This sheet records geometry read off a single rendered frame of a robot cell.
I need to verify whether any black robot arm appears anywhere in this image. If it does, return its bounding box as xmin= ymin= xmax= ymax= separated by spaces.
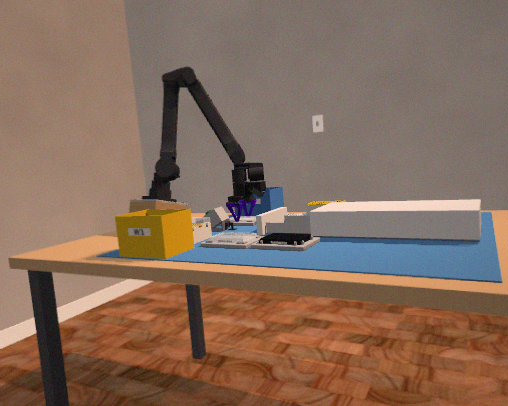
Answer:
xmin=142 ymin=67 xmax=266 ymax=202

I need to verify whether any blue bench mat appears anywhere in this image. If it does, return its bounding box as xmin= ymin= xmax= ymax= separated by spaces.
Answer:
xmin=97 ymin=212 xmax=502 ymax=283

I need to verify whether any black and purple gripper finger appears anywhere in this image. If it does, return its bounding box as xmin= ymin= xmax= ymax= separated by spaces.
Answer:
xmin=226 ymin=203 xmax=243 ymax=222
xmin=240 ymin=200 xmax=256 ymax=216

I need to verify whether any yellow bin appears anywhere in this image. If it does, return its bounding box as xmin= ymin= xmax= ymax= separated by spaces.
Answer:
xmin=115 ymin=209 xmax=194 ymax=259

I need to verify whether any dark blue open-top bin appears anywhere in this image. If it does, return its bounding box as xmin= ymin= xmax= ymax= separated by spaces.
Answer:
xmin=246 ymin=187 xmax=284 ymax=216

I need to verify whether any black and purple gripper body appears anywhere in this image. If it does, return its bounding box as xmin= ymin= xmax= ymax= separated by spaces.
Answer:
xmin=226 ymin=181 xmax=256 ymax=204

